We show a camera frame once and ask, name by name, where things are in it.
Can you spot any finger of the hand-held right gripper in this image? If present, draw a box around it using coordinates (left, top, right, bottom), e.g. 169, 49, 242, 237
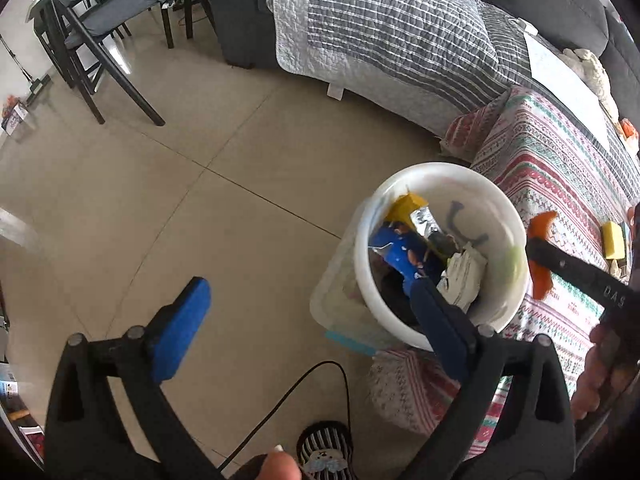
526, 236, 602, 292

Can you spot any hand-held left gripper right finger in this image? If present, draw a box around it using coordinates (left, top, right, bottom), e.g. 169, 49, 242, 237
394, 276, 577, 480

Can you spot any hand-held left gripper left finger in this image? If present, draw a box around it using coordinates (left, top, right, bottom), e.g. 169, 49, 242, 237
44, 276, 224, 480

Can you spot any orange plastic wrapper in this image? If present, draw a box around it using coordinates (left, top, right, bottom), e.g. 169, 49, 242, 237
526, 210, 559, 302

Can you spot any white wrapper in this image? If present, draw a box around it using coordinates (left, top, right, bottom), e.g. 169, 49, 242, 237
436, 244, 489, 312

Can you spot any white plastic bin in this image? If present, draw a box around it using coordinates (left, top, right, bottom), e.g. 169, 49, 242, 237
352, 161, 532, 354

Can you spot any blue wrapper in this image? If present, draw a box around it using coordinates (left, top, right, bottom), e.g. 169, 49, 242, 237
369, 224, 432, 282

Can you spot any yellow foil wrapper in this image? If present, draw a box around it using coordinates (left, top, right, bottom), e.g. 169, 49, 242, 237
384, 191, 442, 242

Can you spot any person's right hand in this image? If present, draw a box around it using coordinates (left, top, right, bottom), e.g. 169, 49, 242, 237
571, 326, 621, 422

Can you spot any person's left hand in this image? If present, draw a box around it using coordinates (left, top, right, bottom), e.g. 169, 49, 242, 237
259, 446, 304, 480

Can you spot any yellow sponge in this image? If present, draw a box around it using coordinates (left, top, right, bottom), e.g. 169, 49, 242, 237
601, 220, 627, 262

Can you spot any patterned tablecloth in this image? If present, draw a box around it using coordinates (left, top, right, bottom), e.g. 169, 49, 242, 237
367, 85, 640, 462

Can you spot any clear plastic storage tub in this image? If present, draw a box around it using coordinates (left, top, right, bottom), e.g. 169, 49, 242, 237
309, 199, 417, 357

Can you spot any striped black white slipper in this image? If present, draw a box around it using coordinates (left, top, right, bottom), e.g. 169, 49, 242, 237
296, 420, 357, 480

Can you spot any beige plush toy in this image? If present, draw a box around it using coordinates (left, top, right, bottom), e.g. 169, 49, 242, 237
564, 47, 622, 122

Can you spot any white paper sheet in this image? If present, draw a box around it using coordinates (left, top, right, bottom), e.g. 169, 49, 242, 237
523, 31, 613, 126

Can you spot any colourful packet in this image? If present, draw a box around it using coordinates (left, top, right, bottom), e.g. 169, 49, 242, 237
0, 95, 30, 137

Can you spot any grey striped quilt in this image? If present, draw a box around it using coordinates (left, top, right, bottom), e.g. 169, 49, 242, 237
249, 0, 538, 138

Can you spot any floor mop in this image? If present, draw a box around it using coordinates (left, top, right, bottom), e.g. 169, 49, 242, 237
0, 35, 53, 103

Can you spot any dining table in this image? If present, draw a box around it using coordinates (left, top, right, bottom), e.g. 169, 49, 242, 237
25, 0, 68, 73

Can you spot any black cable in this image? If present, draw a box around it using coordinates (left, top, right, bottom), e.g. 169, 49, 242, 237
219, 361, 352, 473

